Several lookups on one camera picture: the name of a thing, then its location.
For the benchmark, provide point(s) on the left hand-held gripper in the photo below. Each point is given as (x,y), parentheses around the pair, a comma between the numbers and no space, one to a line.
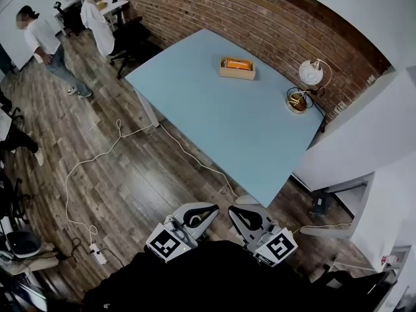
(165,242)

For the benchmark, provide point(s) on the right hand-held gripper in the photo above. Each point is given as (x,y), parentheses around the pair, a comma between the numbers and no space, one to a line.
(279,247)

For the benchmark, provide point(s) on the wooden tray box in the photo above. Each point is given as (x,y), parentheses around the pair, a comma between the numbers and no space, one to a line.
(235,75)

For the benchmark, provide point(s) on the orange tissue pack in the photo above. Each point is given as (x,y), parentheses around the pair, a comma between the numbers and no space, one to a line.
(239,64)

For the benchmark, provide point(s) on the person's black clothed torso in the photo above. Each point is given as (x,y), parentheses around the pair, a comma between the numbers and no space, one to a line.
(211,281)

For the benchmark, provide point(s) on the light blue table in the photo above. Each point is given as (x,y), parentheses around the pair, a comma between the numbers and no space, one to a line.
(211,125)

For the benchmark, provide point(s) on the white power strip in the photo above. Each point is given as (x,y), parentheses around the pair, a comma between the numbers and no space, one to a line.
(98,253)

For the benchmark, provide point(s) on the gold globe shade table lamp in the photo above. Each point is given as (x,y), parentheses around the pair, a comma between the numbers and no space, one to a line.
(310,73)

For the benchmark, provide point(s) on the black office chair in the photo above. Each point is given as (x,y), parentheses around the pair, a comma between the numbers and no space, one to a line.
(70,18)
(130,41)

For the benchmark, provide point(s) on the white coat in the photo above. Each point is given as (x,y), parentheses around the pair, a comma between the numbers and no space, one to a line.
(97,28)

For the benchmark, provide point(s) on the small white desk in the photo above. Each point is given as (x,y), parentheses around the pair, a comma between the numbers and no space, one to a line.
(113,6)

